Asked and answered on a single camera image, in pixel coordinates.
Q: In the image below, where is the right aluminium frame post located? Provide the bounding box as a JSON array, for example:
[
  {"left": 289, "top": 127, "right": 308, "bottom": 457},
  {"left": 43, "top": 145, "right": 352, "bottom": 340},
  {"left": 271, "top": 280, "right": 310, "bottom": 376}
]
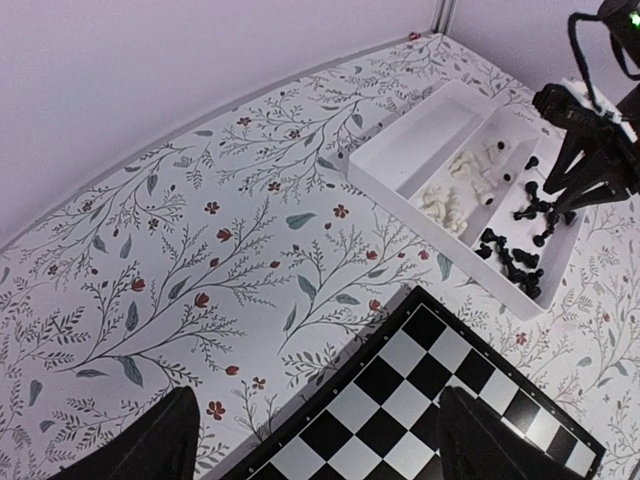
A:
[{"left": 431, "top": 0, "right": 457, "bottom": 34}]

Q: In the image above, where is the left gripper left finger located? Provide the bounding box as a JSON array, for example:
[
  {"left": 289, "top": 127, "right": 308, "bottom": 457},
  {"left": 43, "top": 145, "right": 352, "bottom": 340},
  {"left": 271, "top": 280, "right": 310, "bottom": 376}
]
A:
[{"left": 59, "top": 387, "right": 200, "bottom": 480}]

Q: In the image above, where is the black white chessboard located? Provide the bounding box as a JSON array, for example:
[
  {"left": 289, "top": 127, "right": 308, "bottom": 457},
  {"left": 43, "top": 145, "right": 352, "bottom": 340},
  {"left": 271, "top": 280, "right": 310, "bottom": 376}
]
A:
[{"left": 213, "top": 288, "right": 605, "bottom": 479}]

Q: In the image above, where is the floral patterned table mat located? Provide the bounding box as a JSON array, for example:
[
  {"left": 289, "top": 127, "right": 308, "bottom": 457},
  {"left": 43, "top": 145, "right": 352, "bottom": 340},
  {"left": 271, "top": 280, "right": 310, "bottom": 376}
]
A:
[{"left": 1, "top": 34, "right": 639, "bottom": 479}]

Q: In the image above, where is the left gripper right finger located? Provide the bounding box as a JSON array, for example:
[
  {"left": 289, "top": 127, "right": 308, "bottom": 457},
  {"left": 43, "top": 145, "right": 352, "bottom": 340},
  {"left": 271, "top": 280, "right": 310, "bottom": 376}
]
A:
[{"left": 438, "top": 387, "right": 580, "bottom": 480}]

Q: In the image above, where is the white plastic tray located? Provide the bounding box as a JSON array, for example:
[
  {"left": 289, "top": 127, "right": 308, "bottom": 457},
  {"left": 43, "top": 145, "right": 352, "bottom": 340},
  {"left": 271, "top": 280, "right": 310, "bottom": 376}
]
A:
[{"left": 347, "top": 81, "right": 586, "bottom": 320}]

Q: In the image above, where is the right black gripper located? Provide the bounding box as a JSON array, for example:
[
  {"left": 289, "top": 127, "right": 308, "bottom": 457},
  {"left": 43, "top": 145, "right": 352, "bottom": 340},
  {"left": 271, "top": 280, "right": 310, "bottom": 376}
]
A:
[{"left": 542, "top": 114, "right": 640, "bottom": 236}]

